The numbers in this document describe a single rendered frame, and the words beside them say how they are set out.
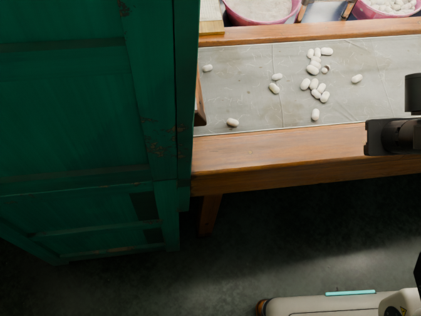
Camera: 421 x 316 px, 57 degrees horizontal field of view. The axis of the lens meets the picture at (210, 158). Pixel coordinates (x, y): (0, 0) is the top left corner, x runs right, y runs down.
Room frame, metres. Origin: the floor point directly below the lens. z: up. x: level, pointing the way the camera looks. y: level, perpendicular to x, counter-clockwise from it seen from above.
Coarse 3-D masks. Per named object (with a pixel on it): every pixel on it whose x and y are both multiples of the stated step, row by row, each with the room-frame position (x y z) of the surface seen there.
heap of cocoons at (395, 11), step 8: (368, 0) 1.10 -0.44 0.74; (376, 0) 1.10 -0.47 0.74; (384, 0) 1.11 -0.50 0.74; (392, 0) 1.12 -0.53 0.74; (400, 0) 1.12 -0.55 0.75; (408, 0) 1.14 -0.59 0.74; (360, 8) 1.06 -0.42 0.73; (376, 8) 1.07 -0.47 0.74; (384, 8) 1.07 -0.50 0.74; (392, 8) 1.08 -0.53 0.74; (400, 8) 1.10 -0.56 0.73; (408, 8) 1.10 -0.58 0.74
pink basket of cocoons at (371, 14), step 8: (360, 0) 1.06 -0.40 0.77; (416, 0) 1.15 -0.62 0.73; (368, 8) 1.04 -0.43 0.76; (416, 8) 1.10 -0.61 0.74; (360, 16) 1.07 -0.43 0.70; (368, 16) 1.05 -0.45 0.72; (376, 16) 1.03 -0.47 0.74; (384, 16) 1.03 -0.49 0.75; (392, 16) 1.02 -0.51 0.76; (400, 16) 1.02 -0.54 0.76
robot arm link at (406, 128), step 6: (414, 114) 0.36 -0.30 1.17; (420, 114) 0.35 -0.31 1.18; (414, 120) 0.36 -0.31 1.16; (420, 120) 0.35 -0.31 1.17; (402, 126) 0.36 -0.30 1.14; (408, 126) 0.35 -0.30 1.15; (402, 132) 0.34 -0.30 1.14; (408, 132) 0.33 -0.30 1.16; (402, 138) 0.33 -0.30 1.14; (408, 138) 0.33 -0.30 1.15; (402, 144) 0.33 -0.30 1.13; (408, 144) 0.32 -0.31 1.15; (408, 150) 0.32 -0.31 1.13; (414, 150) 0.31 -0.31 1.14; (420, 150) 0.30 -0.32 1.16
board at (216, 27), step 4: (220, 8) 0.92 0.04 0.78; (216, 20) 0.87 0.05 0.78; (220, 20) 0.87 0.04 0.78; (200, 24) 0.84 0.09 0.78; (204, 24) 0.85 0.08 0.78; (208, 24) 0.85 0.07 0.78; (212, 24) 0.85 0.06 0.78; (216, 24) 0.85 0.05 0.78; (220, 24) 0.86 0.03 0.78; (200, 28) 0.83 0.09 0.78; (204, 28) 0.83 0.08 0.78; (208, 28) 0.83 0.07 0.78; (212, 28) 0.84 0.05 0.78; (216, 28) 0.84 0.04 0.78; (220, 28) 0.84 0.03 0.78; (200, 32) 0.81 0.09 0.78; (204, 32) 0.82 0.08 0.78; (208, 32) 0.82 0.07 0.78; (212, 32) 0.82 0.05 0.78; (216, 32) 0.83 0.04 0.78; (220, 32) 0.83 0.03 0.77; (224, 32) 0.83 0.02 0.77
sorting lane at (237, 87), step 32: (224, 64) 0.74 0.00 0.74; (256, 64) 0.76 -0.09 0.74; (288, 64) 0.78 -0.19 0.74; (352, 64) 0.82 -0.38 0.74; (384, 64) 0.84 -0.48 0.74; (416, 64) 0.86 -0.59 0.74; (224, 96) 0.63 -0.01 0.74; (256, 96) 0.65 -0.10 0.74; (288, 96) 0.66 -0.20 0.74; (352, 96) 0.70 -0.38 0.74; (384, 96) 0.72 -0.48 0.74; (224, 128) 0.53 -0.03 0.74; (256, 128) 0.54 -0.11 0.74; (288, 128) 0.56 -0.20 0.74
